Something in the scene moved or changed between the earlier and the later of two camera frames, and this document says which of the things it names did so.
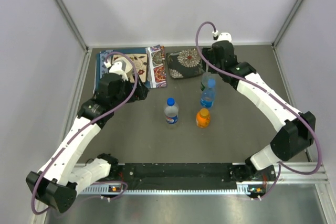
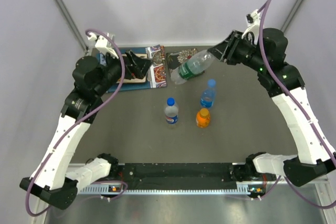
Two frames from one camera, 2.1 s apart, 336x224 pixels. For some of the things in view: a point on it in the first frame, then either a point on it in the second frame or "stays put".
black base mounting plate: (182, 176) stays put
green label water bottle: (206, 76) → (196, 64)
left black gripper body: (138, 94) → (129, 68)
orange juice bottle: (203, 118) stays put
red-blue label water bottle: (171, 112) stays put
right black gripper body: (207, 53) → (243, 53)
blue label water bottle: (208, 94) stays put
